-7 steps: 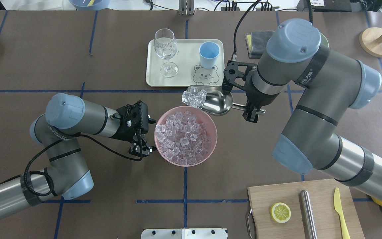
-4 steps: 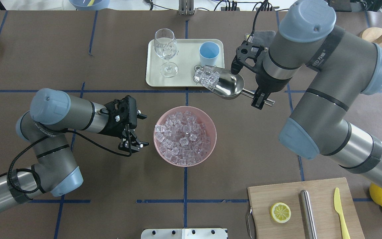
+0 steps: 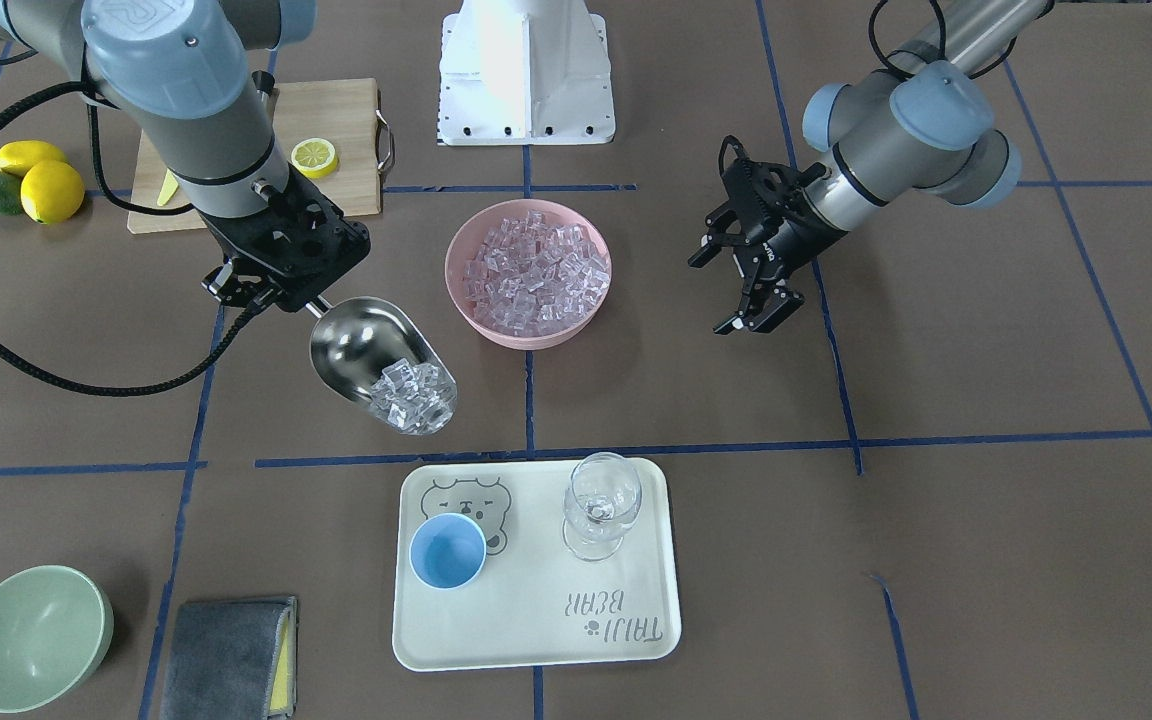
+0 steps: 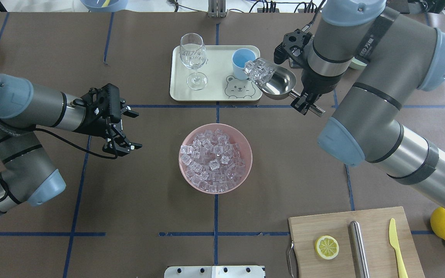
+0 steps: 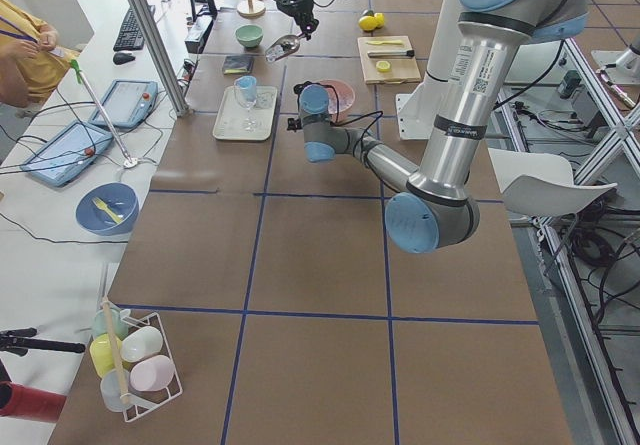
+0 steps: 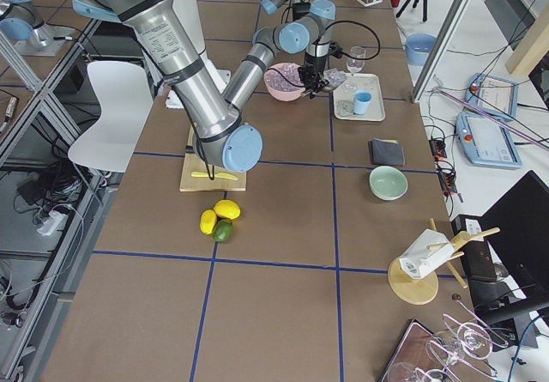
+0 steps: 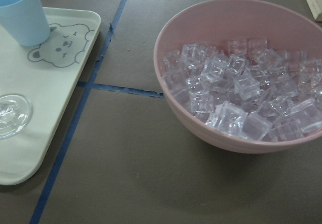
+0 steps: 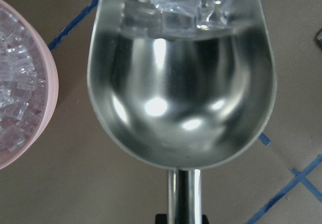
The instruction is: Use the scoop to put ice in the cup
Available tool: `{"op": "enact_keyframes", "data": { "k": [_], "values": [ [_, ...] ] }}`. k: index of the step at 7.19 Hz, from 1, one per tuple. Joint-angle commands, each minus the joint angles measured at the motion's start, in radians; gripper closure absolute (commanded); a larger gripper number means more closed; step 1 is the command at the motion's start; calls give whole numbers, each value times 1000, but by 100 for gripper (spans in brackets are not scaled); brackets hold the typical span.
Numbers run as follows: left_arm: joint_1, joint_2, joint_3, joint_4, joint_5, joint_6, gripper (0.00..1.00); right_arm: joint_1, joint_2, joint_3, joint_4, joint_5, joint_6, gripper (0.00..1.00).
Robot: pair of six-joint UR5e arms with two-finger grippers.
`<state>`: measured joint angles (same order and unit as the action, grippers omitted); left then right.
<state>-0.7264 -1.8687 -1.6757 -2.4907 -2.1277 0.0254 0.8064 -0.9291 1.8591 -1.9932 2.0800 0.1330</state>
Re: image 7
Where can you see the clear ice cubes pile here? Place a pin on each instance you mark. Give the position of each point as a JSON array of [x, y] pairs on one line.
[[251, 91]]

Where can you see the light blue cup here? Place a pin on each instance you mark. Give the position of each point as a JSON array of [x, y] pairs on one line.
[[25, 21]]

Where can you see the pink bowl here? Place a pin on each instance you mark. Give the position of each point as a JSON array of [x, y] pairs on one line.
[[217, 21]]

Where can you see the cream bear tray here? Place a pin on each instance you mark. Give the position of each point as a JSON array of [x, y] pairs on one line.
[[46, 75]]

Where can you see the clear wine glass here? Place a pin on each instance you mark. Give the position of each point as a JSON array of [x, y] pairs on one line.
[[16, 112]]

